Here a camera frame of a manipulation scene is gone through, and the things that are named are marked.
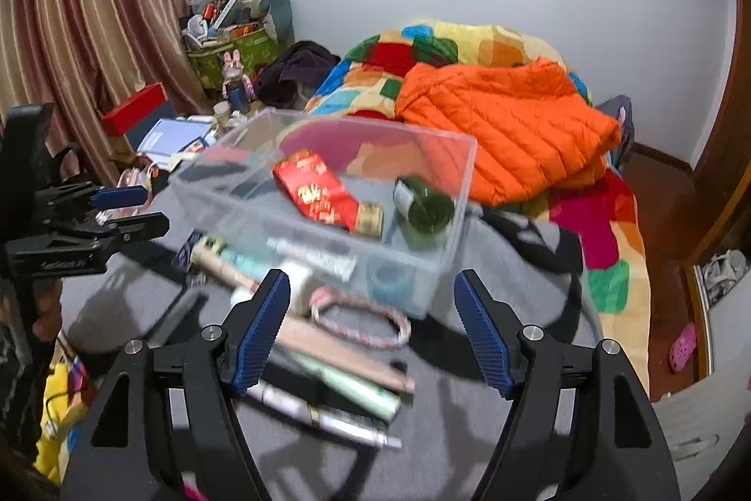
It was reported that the white cabinet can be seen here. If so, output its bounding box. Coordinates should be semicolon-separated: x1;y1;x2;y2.
650;337;751;501

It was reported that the long beige box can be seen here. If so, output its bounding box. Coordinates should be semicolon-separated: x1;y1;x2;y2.
275;316;416;395

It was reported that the red box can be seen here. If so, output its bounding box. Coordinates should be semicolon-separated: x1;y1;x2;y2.
99;83;169;137

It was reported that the colourful patchwork blanket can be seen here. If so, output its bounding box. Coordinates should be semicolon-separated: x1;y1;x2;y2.
305;20;652;402

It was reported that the striped pink curtain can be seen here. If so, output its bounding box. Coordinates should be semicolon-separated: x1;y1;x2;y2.
0;0;207;188

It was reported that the white silver pen tube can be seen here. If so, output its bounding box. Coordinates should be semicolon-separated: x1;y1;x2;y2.
246;380;403;450

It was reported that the pink white braided rope ring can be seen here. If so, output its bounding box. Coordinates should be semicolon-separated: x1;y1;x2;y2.
309;286;412;350

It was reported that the blue tape roll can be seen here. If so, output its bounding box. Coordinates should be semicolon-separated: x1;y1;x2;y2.
367;260;415;300

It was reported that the yellow bag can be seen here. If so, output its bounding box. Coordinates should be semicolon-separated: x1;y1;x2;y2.
33;359;98;486

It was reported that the green bag of clutter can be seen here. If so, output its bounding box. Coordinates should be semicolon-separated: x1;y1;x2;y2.
184;24;280;92

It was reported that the wooden door frame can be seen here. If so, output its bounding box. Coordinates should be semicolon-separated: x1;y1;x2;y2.
674;0;751;381

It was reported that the grey neck pillow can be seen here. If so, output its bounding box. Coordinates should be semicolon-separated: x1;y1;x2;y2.
231;0;293;39

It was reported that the clear plastic storage box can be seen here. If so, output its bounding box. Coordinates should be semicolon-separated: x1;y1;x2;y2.
169;109;477;320

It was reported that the orange down jacket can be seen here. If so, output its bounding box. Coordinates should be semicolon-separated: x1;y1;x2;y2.
394;57;623;206

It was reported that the brown cardboard tube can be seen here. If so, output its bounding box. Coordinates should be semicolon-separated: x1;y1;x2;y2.
191;236;262;292

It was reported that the light green tube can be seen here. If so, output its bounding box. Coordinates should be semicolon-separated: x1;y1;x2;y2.
276;351;403;421

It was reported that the blue white book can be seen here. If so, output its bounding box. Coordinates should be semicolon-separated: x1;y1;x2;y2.
135;116;215;157

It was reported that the dark green bottle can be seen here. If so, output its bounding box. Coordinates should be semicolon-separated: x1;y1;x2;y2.
393;175;456;251

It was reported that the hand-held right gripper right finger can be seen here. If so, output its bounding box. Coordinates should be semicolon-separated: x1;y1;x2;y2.
453;269;682;501

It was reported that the red foil packet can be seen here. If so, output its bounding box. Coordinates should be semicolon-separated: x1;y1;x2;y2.
271;149;385;239

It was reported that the small white bottle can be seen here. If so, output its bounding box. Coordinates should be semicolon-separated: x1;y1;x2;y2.
282;260;315;317

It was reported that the dark purple clothes pile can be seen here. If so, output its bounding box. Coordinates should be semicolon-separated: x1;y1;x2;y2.
254;40;342;109

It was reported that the pink slipper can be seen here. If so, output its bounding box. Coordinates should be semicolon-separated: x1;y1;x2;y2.
668;322;699;374

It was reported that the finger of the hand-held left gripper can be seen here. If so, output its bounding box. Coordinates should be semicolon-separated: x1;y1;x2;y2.
87;211;171;254
59;177;149;213

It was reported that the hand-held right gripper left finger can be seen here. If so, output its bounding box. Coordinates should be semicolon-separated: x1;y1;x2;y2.
59;269;292;501

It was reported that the pink rabbit toy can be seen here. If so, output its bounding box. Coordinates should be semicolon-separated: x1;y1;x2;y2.
221;49;257;113

